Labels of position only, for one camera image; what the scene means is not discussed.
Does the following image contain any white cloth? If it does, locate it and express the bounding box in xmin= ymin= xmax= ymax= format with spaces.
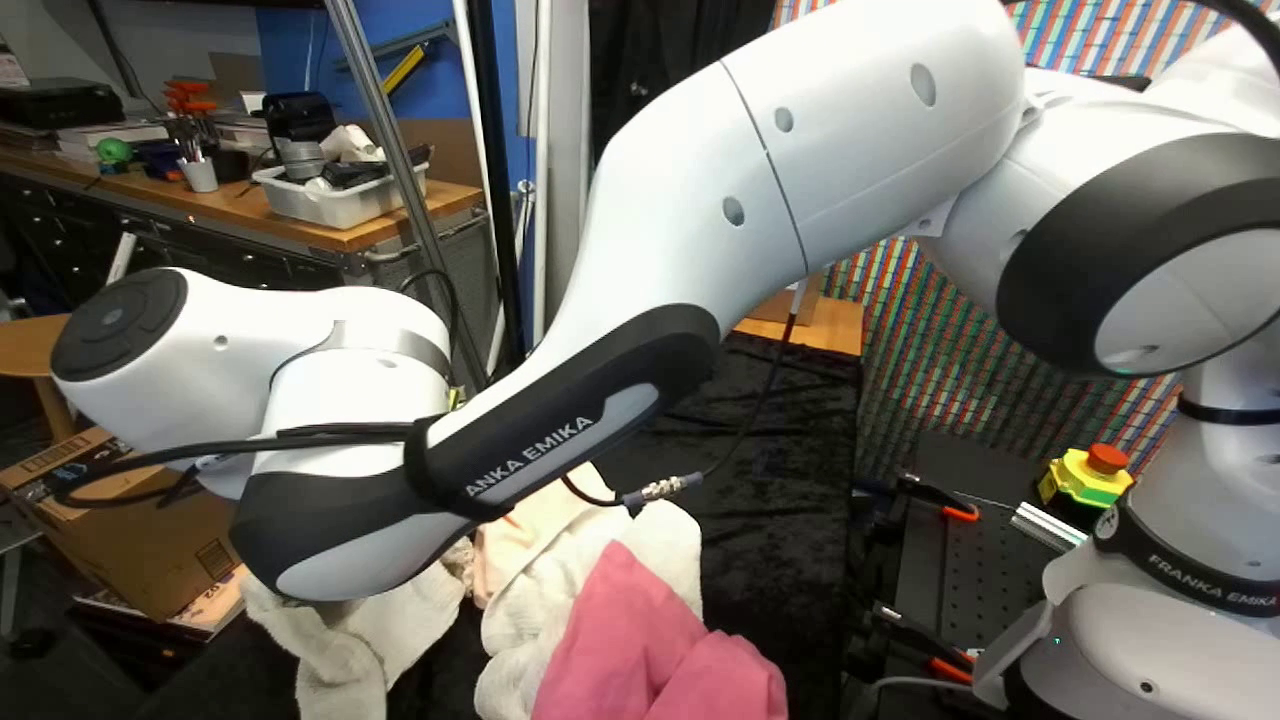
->
xmin=467 ymin=490 xmax=707 ymax=720

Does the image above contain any pink cloth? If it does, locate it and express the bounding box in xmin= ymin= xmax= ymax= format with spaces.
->
xmin=528 ymin=537 xmax=794 ymax=720

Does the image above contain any light wooden board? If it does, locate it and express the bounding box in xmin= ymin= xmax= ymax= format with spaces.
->
xmin=729 ymin=285 xmax=871 ymax=365

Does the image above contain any black velvet table cover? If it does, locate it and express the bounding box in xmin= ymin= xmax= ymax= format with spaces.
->
xmin=130 ymin=337 xmax=871 ymax=720

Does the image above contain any black vertical pole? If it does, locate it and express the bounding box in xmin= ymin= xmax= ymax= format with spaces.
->
xmin=457 ymin=0 xmax=532 ymax=382

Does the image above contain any black curtain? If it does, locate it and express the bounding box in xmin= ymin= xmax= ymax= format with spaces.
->
xmin=583 ymin=0 xmax=783 ymax=154

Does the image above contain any silver tripod pole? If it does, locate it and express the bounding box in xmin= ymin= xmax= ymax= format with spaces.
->
xmin=320 ymin=0 xmax=501 ymax=400

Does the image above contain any white plastic bin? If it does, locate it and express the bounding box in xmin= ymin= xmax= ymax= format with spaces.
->
xmin=247 ymin=151 xmax=436 ymax=233

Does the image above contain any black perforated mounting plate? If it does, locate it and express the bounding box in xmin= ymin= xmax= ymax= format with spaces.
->
xmin=881 ymin=436 xmax=1115 ymax=720

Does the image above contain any cream terry towel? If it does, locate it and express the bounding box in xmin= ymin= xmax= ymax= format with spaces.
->
xmin=237 ymin=556 xmax=471 ymax=720

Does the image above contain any grey workbench with wooden top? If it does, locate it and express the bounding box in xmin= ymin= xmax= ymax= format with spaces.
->
xmin=0 ymin=133 xmax=502 ymax=403

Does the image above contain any silver green cylinder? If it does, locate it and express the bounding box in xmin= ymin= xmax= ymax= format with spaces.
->
xmin=1006 ymin=497 xmax=1094 ymax=556

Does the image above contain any yellow red emergency stop button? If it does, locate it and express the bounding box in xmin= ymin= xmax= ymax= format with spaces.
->
xmin=1036 ymin=438 xmax=1140 ymax=510

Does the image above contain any white cup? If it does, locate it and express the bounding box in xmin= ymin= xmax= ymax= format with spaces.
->
xmin=181 ymin=149 xmax=225 ymax=197

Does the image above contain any long cardboard box black tape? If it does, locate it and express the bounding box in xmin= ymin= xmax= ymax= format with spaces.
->
xmin=0 ymin=421 xmax=250 ymax=625

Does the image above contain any wooden stool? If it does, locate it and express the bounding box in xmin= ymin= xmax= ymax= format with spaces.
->
xmin=0 ymin=306 xmax=78 ymax=449

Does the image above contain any black flat device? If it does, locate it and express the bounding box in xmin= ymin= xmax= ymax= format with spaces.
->
xmin=0 ymin=75 xmax=130 ymax=137

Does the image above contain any orange-handled tool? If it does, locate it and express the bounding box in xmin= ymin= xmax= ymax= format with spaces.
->
xmin=892 ymin=467 xmax=988 ymax=526
xmin=869 ymin=598 xmax=978 ymax=689

